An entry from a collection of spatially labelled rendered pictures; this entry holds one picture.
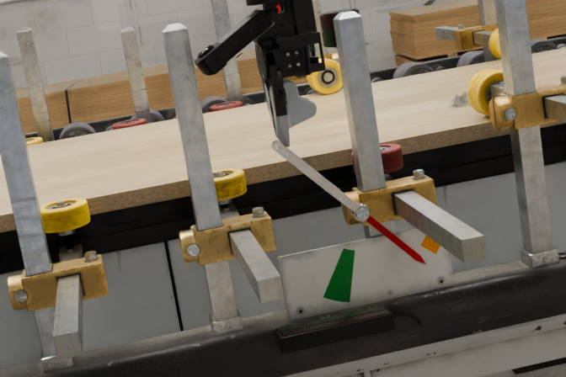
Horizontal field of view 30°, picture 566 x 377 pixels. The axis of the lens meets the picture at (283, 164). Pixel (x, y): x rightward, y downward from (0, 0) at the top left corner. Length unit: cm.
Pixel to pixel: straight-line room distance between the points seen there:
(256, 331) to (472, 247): 40
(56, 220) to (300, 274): 38
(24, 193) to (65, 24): 725
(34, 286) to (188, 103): 34
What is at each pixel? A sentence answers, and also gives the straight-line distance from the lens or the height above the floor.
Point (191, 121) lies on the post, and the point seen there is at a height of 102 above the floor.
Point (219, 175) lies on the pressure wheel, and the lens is 167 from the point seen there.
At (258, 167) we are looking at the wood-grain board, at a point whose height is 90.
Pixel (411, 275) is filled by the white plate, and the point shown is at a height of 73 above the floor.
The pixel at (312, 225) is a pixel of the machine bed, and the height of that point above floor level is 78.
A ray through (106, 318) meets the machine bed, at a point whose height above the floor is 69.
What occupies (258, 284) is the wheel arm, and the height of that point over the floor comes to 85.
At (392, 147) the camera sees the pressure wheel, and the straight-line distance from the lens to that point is 168.
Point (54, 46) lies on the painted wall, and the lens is 876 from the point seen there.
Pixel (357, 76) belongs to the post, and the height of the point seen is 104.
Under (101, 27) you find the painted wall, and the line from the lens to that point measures 872.
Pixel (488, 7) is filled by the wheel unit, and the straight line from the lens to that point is 277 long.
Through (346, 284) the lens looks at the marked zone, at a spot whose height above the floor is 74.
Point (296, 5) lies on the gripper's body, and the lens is 143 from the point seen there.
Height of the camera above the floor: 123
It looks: 11 degrees down
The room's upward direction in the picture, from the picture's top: 9 degrees counter-clockwise
